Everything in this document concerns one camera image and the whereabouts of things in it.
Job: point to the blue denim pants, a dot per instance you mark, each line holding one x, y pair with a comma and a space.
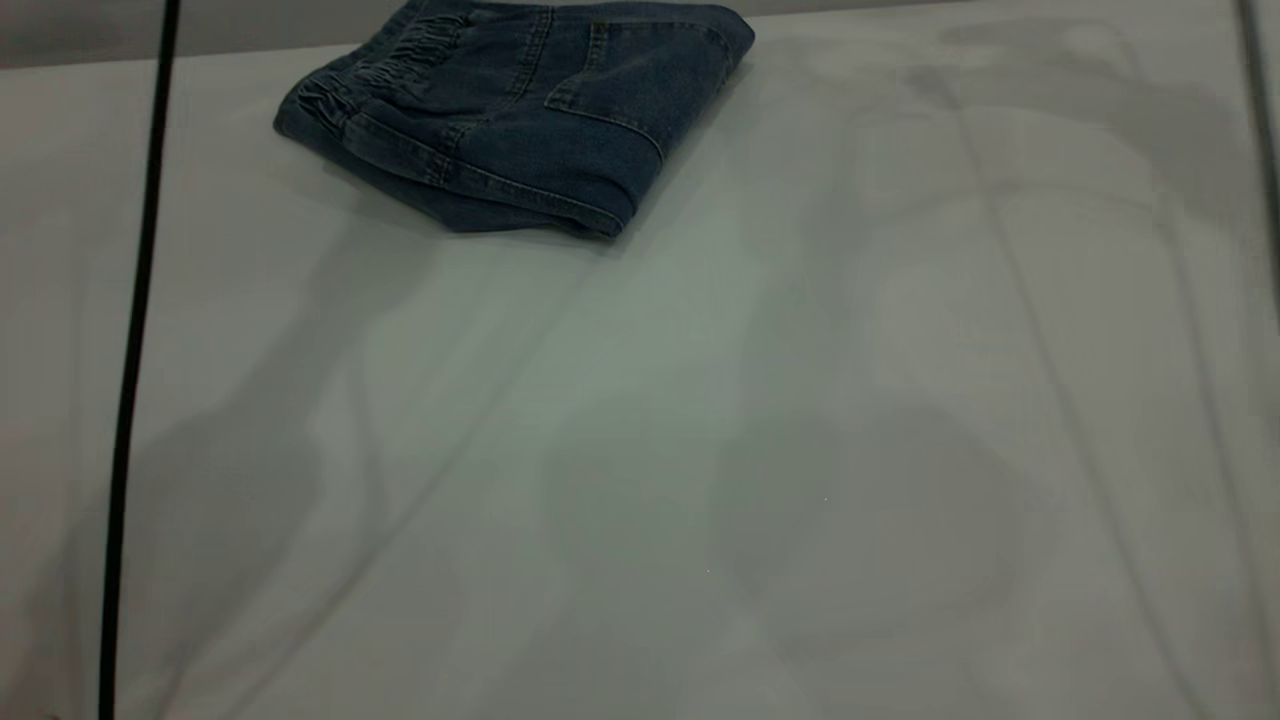
530, 110

